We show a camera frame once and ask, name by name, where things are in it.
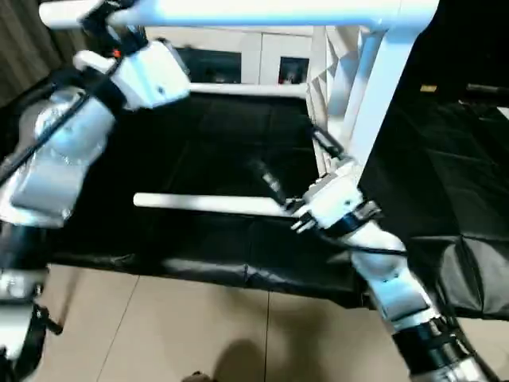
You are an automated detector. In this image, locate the white plastic table top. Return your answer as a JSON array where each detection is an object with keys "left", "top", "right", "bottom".
[{"left": 304, "top": 15, "right": 441, "bottom": 188}]

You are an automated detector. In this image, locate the black mat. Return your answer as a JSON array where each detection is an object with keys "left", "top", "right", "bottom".
[{"left": 0, "top": 85, "right": 509, "bottom": 319}]

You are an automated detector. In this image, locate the grey-green curtain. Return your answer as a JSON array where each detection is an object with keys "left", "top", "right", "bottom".
[{"left": 0, "top": 0, "right": 80, "bottom": 108}]

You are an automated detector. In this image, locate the white cabinet with glass doors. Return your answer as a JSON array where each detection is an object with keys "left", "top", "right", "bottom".
[{"left": 145, "top": 25, "right": 331, "bottom": 87}]

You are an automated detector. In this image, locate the black tripod stand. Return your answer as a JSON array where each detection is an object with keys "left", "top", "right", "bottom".
[{"left": 35, "top": 270, "right": 80, "bottom": 335}]

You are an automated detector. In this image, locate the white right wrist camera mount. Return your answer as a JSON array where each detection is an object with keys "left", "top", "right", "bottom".
[{"left": 301, "top": 158, "right": 383, "bottom": 240}]

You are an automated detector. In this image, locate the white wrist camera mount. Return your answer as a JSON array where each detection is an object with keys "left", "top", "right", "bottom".
[
  {"left": 301, "top": 158, "right": 383, "bottom": 240},
  {"left": 73, "top": 37, "right": 192, "bottom": 112}
]

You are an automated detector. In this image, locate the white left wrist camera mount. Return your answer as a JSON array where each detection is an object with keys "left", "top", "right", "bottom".
[{"left": 73, "top": 37, "right": 192, "bottom": 112}]

